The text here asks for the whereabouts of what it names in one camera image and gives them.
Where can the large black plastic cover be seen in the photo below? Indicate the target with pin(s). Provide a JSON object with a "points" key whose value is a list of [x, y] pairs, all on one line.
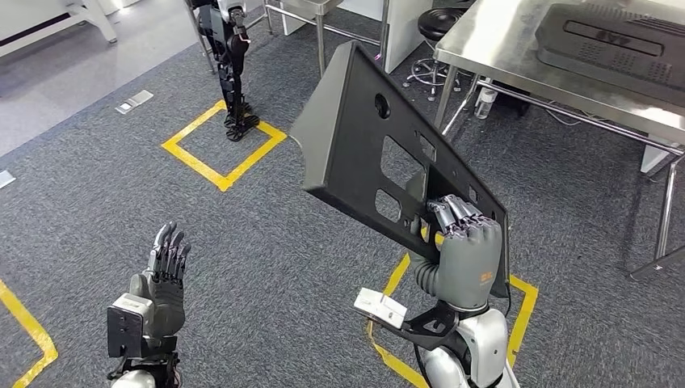
{"points": [[615, 48]]}

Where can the black plastic plate part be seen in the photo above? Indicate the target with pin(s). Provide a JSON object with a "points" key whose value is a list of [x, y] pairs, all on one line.
{"points": [[348, 134]]}

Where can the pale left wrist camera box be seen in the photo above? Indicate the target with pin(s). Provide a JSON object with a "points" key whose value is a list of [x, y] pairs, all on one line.
{"points": [[128, 321]]}

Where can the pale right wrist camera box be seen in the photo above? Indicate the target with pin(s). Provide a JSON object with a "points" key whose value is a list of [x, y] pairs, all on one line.
{"points": [[380, 308]]}

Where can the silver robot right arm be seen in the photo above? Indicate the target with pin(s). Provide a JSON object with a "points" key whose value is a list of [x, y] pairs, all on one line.
{"points": [[481, 342]]}

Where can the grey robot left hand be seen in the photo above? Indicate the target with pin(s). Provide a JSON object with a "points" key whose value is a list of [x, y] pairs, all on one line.
{"points": [[166, 305]]}

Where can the white desk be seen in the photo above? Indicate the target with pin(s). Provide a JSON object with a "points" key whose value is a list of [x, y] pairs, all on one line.
{"points": [[655, 158], [406, 32]]}

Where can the black round stool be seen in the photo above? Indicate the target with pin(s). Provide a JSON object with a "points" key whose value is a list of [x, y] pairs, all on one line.
{"points": [[439, 24]]}

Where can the floor socket plate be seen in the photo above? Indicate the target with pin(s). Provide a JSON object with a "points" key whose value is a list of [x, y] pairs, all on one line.
{"points": [[140, 97], [123, 108], [5, 179]]}

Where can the black right camera bracket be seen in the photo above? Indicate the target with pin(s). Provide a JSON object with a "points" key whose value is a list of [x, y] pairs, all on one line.
{"points": [[428, 326]]}

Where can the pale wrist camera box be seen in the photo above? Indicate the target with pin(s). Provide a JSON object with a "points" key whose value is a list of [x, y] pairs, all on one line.
{"points": [[128, 321], [380, 308]]}

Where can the steel workbench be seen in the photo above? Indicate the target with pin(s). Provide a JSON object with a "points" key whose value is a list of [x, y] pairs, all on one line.
{"points": [[508, 48]]}

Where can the clear water bottle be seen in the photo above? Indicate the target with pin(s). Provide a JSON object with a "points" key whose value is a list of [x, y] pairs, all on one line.
{"points": [[485, 102]]}

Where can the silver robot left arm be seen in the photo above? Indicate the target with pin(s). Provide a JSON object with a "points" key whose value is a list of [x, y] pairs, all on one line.
{"points": [[136, 381]]}

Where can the white bench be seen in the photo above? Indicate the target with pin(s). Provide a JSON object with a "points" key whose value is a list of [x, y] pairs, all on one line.
{"points": [[43, 16]]}

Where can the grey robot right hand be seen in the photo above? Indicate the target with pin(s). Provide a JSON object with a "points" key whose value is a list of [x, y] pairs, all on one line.
{"points": [[465, 273]]}

